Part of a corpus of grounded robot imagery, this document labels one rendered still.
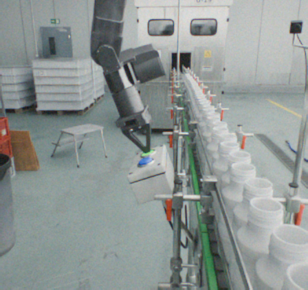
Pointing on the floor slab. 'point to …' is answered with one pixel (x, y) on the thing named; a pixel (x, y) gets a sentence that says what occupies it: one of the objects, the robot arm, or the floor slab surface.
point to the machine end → (164, 3)
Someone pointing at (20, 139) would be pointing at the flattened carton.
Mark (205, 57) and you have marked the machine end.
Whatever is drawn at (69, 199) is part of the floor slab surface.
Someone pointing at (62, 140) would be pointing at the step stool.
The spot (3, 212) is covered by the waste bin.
